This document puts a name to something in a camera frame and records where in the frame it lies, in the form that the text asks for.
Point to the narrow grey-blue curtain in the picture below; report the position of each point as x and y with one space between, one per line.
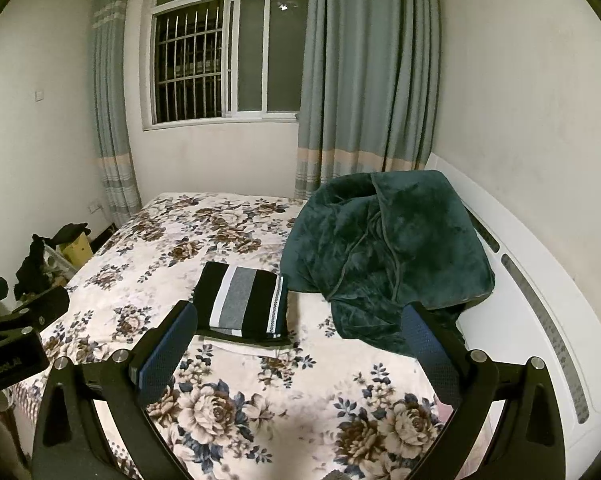
113 110

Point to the white wall switch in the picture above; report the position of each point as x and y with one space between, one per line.
39 95

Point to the floral printed blanket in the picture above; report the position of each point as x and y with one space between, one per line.
280 410

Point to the black cloth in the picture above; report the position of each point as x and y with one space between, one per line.
30 270

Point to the barred window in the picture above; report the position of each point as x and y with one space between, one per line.
260 55

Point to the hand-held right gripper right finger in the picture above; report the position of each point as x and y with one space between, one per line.
430 355

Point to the black bag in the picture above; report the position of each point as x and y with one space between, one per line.
71 232

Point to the white bed headboard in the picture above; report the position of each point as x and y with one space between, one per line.
540 280

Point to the wall socket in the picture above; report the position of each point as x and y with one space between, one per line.
95 206

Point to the black grey striped garment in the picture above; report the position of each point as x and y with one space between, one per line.
240 300

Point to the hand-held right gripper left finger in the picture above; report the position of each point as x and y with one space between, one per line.
165 355

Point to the dark green plush blanket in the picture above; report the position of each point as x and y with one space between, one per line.
380 240

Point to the wide grey-blue curtain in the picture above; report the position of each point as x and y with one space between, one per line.
370 60

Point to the yellow box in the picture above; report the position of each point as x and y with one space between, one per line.
78 252

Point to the white folded garment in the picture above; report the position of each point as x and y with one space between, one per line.
230 348

